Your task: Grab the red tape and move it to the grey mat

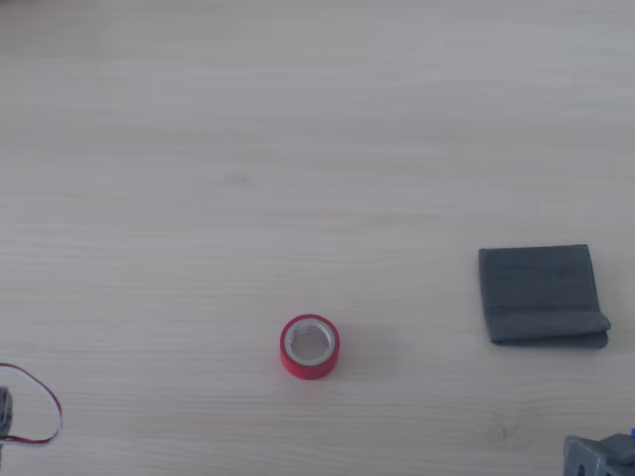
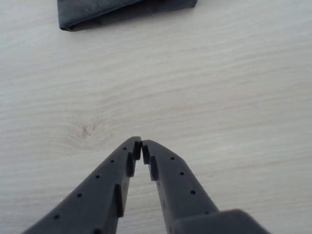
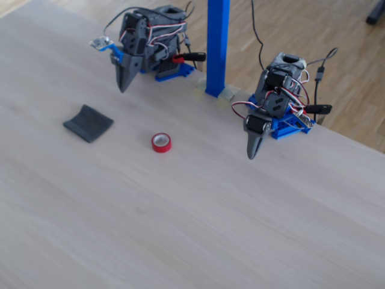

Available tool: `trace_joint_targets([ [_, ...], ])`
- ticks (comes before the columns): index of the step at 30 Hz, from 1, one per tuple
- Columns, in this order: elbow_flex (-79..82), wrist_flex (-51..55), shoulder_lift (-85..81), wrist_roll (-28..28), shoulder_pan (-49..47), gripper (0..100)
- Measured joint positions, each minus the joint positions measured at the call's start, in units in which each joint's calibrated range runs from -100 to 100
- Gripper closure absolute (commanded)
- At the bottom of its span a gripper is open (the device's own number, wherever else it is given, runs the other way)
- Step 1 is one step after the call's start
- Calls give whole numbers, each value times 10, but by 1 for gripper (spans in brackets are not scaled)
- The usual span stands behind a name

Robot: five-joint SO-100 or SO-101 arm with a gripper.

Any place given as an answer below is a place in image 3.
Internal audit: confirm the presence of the plain gripper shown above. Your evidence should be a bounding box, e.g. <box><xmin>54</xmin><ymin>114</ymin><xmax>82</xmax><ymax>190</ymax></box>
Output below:
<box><xmin>244</xmin><ymin>113</ymin><xmax>273</xmax><ymax>161</ymax></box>

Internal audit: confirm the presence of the camera gripper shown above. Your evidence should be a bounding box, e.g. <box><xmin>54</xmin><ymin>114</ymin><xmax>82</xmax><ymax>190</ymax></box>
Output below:
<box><xmin>109</xmin><ymin>51</ymin><xmax>143</xmax><ymax>93</ymax></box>

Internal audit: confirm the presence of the red tape roll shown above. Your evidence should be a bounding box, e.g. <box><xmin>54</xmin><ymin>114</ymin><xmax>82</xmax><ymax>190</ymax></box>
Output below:
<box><xmin>150</xmin><ymin>132</ymin><xmax>173</xmax><ymax>154</ymax></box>

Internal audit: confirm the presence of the grey folded mat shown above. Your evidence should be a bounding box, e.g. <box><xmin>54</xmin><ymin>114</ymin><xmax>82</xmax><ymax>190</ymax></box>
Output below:
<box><xmin>62</xmin><ymin>104</ymin><xmax>115</xmax><ymax>144</ymax></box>

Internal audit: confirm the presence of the motor controller circuit board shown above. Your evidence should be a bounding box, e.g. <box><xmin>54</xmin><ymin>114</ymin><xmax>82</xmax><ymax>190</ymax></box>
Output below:
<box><xmin>295</xmin><ymin>112</ymin><xmax>315</xmax><ymax>128</ymax></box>

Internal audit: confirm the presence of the black clamp with red trigger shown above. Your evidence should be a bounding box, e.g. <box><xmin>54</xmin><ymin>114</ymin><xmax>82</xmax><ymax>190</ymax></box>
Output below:
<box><xmin>171</xmin><ymin>52</ymin><xmax>207</xmax><ymax>64</ymax></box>

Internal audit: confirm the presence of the black chair base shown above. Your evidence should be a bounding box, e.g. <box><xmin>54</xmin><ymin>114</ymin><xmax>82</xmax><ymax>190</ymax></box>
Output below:
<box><xmin>365</xmin><ymin>0</ymin><xmax>385</xmax><ymax>26</ymax></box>

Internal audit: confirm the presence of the blue base plate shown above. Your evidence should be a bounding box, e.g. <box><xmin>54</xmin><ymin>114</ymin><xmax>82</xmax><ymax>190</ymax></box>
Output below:
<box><xmin>248</xmin><ymin>93</ymin><xmax>316</xmax><ymax>141</ymax></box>
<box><xmin>155</xmin><ymin>61</ymin><xmax>197</xmax><ymax>82</ymax></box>

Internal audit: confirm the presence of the camera board on blue mount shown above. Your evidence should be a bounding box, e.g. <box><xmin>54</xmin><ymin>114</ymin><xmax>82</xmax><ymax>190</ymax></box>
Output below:
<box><xmin>89</xmin><ymin>36</ymin><xmax>125</xmax><ymax>66</ymax></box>

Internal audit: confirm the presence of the grey robot arm without camera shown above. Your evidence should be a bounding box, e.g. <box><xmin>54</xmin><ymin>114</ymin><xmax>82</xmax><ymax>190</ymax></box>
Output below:
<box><xmin>254</xmin><ymin>52</ymin><xmax>310</xmax><ymax>120</ymax></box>

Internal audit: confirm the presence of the thin black camera cable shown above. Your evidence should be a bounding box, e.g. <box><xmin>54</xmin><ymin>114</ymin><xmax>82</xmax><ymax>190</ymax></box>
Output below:
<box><xmin>103</xmin><ymin>8</ymin><xmax>136</xmax><ymax>39</ymax></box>

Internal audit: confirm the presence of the grey robot arm with camera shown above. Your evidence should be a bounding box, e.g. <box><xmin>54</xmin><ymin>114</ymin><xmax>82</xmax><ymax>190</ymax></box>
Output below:
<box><xmin>119</xmin><ymin>4</ymin><xmax>189</xmax><ymax>75</ymax></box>

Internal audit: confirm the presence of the grey cable with black plug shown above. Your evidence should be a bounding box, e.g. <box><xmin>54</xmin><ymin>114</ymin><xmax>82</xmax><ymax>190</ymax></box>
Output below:
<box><xmin>305</xmin><ymin>47</ymin><xmax>339</xmax><ymax>123</ymax></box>

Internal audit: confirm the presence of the blue vertical post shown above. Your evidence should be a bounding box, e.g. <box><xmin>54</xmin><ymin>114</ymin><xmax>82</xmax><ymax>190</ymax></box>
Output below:
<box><xmin>205</xmin><ymin>0</ymin><xmax>231</xmax><ymax>99</ymax></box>

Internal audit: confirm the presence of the long black power cable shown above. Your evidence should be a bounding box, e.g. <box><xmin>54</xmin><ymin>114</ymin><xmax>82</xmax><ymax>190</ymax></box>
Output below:
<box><xmin>250</xmin><ymin>0</ymin><xmax>266</xmax><ymax>72</ymax></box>

